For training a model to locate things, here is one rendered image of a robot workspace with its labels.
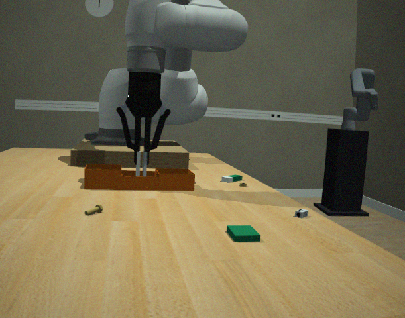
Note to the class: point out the orange three-compartment bin rack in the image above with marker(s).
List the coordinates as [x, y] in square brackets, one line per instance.
[108, 177]

